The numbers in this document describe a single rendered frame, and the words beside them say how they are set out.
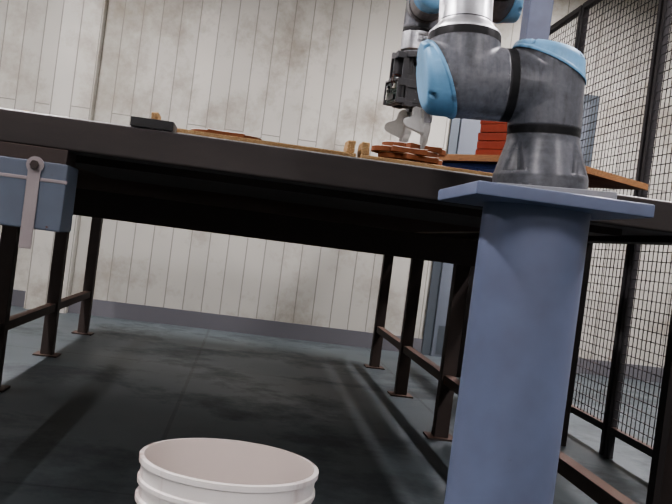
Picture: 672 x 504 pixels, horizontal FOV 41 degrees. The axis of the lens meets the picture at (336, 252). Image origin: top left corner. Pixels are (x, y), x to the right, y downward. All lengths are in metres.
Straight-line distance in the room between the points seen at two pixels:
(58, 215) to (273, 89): 5.34
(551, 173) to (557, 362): 0.29
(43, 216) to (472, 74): 0.78
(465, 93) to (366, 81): 5.58
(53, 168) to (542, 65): 0.85
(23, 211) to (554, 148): 0.90
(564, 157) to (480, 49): 0.21
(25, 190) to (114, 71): 5.37
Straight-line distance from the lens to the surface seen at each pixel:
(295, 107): 6.90
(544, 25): 3.89
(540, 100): 1.44
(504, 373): 1.40
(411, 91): 1.93
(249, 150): 1.64
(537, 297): 1.39
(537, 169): 1.41
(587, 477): 2.33
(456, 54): 1.42
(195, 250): 6.84
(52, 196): 1.65
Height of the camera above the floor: 0.75
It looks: level
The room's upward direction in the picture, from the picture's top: 7 degrees clockwise
